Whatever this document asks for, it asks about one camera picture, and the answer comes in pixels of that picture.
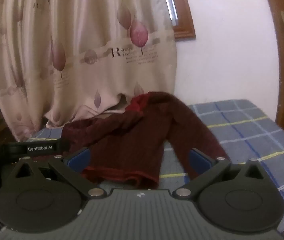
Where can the blue plaid bed sheet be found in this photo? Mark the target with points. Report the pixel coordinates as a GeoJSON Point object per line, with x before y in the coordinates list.
{"type": "Point", "coordinates": [241, 128]}

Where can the beige leaf print curtain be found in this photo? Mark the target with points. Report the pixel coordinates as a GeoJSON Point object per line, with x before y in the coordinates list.
{"type": "Point", "coordinates": [68, 60]}

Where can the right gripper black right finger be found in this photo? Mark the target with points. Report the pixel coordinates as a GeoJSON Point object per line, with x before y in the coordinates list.
{"type": "Point", "coordinates": [233, 197]}

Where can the brown wooden window frame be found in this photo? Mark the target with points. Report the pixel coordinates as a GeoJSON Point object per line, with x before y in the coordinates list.
{"type": "Point", "coordinates": [181, 18]}

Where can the dark red knitted sweater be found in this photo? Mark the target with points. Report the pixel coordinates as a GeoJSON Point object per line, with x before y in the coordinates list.
{"type": "Point", "coordinates": [129, 147]}

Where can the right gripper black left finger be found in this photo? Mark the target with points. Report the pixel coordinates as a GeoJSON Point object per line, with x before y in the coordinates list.
{"type": "Point", "coordinates": [39, 197]}

